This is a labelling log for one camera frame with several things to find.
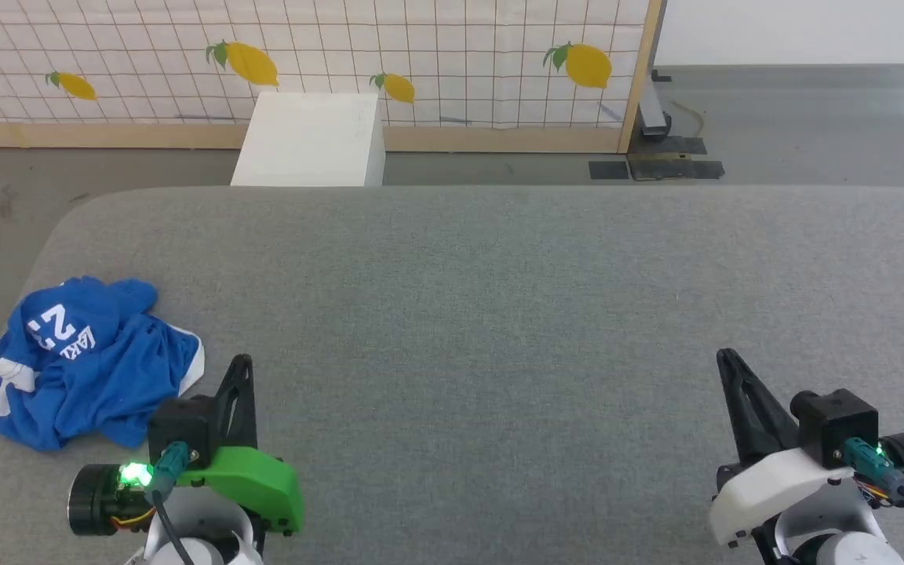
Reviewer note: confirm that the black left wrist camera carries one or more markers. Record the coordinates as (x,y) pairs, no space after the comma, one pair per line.
(181,424)

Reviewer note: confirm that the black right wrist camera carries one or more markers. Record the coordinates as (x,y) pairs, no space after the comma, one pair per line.
(836,424)

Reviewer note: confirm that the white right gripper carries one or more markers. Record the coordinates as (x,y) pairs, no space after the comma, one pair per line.
(766,486)

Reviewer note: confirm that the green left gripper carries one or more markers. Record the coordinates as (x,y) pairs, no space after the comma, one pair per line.
(256,479)

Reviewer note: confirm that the lemon print grid panel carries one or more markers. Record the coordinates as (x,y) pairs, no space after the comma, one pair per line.
(421,39)

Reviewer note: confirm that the long black floor tape patch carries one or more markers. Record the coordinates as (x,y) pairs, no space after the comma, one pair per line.
(676,168)

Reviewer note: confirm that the grey metal floor rail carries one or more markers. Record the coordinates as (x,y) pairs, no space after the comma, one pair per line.
(653,110)

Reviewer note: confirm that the blue basketball shorts white trim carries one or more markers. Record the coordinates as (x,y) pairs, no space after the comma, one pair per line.
(91,377)

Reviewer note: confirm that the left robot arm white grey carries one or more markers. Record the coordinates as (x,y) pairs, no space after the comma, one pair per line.
(185,541)

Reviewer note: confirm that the white box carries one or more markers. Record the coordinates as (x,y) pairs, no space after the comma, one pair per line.
(311,141)

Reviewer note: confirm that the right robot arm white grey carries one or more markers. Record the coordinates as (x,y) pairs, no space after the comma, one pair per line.
(836,541)

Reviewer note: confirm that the small black floor tape patch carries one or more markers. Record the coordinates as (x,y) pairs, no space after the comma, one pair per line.
(609,170)

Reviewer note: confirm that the lemon-pattern partition wall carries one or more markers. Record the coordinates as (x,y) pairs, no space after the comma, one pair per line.
(107,135)

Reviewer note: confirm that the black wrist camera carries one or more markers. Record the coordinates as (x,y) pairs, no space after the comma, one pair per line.
(836,424)
(181,424)

